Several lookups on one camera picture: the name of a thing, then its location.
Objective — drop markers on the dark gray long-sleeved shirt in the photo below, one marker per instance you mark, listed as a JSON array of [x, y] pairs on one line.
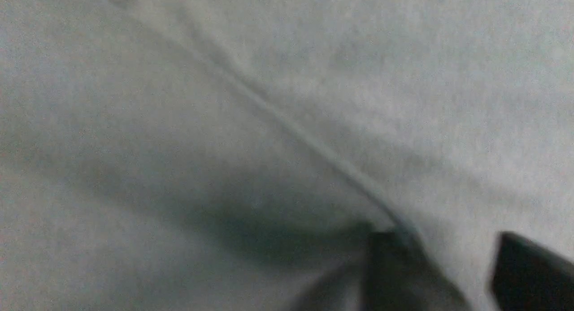
[[235, 155]]

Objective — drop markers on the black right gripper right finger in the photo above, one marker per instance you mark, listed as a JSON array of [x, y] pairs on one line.
[[529, 277]]

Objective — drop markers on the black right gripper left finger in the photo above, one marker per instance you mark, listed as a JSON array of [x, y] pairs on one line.
[[401, 279]]

